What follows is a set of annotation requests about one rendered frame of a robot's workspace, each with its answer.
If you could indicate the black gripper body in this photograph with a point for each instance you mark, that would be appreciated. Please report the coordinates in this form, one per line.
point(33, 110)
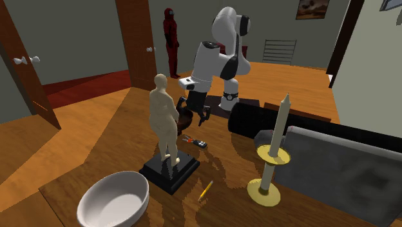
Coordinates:
point(196, 100)

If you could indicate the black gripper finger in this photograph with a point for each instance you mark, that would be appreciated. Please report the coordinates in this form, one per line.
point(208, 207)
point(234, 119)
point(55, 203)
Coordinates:
point(181, 103)
point(204, 117)

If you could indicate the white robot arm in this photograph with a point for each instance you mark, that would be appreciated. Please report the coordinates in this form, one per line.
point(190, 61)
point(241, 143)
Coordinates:
point(205, 64)

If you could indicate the beige statue on black base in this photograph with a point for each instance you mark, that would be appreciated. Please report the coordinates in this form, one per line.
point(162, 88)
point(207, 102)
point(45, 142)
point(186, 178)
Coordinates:
point(163, 110)

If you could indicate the dark brown bowl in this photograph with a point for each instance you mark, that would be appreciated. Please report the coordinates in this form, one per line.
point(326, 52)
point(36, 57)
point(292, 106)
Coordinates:
point(185, 122)

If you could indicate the black remote control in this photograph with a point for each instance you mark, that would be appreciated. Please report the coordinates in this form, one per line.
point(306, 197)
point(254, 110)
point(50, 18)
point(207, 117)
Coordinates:
point(200, 144)

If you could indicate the long black cylinder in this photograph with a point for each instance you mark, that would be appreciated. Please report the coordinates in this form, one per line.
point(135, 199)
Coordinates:
point(251, 121)

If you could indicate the wooden table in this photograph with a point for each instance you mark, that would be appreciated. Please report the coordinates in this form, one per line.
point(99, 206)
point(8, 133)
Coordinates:
point(132, 132)

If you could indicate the red standing figure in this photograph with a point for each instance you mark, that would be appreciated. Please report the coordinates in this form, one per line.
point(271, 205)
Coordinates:
point(171, 37)

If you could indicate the dark red furniture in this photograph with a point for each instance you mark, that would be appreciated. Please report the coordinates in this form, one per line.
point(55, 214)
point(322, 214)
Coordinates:
point(243, 50)

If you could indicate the yellow pencil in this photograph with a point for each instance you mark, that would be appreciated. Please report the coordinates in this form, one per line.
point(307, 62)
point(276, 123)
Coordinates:
point(205, 190)

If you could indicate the cream candle in yellow holder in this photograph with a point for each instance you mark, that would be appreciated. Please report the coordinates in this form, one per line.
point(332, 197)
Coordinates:
point(279, 125)

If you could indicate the brown door with white knob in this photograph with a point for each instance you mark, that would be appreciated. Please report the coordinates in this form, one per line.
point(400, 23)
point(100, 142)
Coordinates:
point(136, 41)

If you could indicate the white bowl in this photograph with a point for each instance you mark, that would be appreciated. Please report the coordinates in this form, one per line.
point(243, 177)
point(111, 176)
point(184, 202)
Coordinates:
point(110, 201)

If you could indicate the grey flat box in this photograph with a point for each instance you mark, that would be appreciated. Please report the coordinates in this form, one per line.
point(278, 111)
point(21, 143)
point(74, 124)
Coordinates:
point(333, 176)

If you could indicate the brown door with white knobs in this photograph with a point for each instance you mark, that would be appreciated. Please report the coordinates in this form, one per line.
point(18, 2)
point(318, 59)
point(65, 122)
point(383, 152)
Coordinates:
point(25, 78)

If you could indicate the grey wall rack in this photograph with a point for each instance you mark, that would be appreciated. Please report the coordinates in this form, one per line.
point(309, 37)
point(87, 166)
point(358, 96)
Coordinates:
point(279, 52)

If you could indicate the dark landscape wall picture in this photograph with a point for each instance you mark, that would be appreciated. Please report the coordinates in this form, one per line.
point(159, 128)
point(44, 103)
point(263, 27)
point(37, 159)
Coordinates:
point(312, 8)

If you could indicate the grey framed wall picture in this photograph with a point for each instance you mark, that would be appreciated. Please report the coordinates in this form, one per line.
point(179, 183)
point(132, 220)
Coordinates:
point(391, 3)

